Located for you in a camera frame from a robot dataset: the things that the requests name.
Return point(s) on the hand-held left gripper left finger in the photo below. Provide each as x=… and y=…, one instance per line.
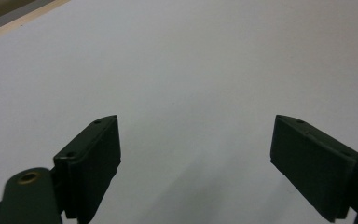
x=88, y=168

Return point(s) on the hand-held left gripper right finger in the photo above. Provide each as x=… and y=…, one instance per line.
x=310, y=165

